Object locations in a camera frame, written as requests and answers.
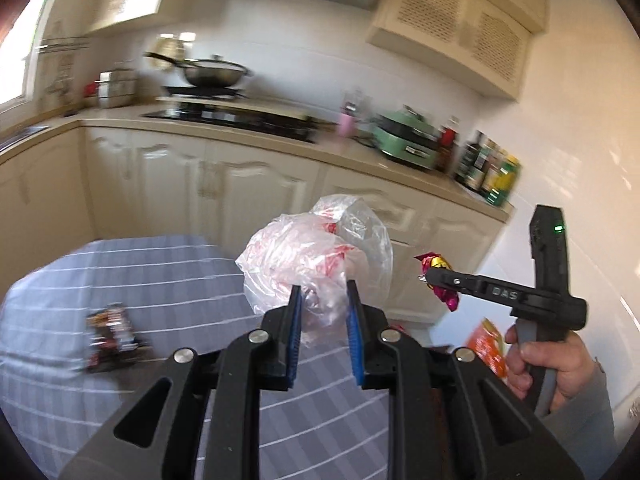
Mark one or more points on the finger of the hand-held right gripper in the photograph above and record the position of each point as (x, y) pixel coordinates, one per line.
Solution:
(450, 280)

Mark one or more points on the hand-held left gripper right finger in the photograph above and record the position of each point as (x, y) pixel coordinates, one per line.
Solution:
(356, 340)

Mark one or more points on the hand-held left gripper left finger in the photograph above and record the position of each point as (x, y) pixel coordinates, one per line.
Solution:
(295, 340)

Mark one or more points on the shiny red gold candy wrapper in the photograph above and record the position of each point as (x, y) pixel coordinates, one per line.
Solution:
(442, 261)

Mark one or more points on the clear plastic bag red print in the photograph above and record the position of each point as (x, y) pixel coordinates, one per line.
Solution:
(300, 255)

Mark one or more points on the person's right forearm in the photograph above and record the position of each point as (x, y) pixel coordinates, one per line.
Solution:
(585, 425)

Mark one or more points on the person's right hand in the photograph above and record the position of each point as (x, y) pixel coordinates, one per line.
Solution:
(567, 360)

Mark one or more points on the large orange plastic bag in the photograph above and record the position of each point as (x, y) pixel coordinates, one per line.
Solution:
(487, 347)

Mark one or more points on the row of condiment bottles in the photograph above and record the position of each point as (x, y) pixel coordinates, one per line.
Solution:
(492, 170)

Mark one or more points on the grey plaid tablecloth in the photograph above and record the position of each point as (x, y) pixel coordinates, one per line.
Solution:
(165, 280)

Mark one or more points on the green electric cooker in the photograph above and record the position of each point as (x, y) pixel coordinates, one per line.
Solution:
(407, 137)

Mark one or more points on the dark snack packet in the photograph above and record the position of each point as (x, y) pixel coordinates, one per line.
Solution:
(112, 335)

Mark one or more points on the pink bottle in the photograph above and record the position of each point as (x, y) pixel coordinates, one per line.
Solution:
(346, 122)

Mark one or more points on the cream kitchen base cabinets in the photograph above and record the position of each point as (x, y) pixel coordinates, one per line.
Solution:
(165, 185)

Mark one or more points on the black gas stove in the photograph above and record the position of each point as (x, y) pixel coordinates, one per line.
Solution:
(240, 117)

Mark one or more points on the metal wok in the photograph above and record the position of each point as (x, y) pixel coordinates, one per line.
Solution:
(215, 74)

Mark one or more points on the kitchen sink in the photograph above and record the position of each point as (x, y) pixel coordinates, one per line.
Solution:
(22, 135)

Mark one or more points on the window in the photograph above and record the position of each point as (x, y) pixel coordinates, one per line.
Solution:
(25, 60)

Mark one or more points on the cream wall cabinet lattice doors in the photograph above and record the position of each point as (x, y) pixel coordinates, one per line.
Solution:
(450, 20)

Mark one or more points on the wall utensil rack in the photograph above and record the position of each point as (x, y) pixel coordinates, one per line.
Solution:
(62, 65)

